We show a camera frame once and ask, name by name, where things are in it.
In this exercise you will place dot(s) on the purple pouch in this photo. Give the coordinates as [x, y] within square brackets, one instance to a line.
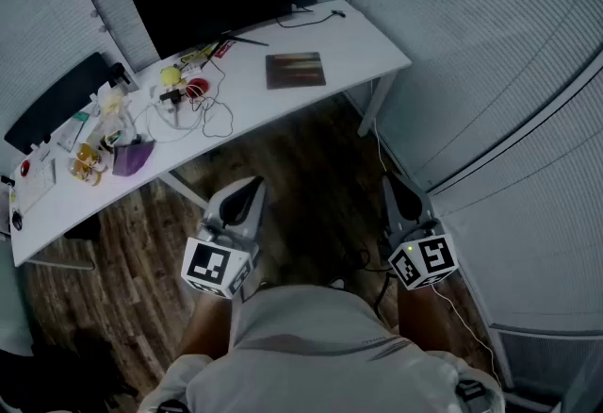
[132, 157]

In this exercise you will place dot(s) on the black monitor with curved edge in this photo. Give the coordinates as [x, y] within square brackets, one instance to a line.
[56, 100]

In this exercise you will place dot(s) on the person's light grey shirt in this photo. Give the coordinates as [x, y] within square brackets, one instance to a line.
[311, 354]

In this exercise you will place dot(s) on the yellow plush toy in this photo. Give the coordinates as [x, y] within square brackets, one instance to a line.
[169, 75]

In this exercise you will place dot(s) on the dark striped patterned cloth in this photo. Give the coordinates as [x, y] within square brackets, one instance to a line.
[295, 70]

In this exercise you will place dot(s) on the person's left forearm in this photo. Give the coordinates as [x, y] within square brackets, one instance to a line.
[207, 326]

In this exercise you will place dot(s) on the person's right forearm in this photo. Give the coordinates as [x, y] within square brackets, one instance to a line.
[421, 321]

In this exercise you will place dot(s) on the red and white leaflet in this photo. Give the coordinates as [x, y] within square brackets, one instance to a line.
[224, 48]

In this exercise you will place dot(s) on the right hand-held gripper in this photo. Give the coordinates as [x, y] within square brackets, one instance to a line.
[424, 255]

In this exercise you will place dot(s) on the green card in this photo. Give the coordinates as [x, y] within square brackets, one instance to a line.
[81, 117]

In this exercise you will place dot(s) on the clear plastic bag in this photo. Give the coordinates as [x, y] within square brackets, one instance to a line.
[110, 111]

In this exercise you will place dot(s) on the white keyboard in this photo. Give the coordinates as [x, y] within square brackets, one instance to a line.
[35, 185]

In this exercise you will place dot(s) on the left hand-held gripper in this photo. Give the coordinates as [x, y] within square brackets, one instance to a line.
[207, 262]

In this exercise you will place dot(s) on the yellow leaflet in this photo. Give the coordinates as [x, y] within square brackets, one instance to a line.
[195, 55]

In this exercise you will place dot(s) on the black webcam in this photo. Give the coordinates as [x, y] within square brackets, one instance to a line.
[118, 73]

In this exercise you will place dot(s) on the black adapter block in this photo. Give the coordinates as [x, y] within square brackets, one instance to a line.
[170, 96]

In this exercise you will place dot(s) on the red round dish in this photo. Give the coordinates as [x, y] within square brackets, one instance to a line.
[197, 87]

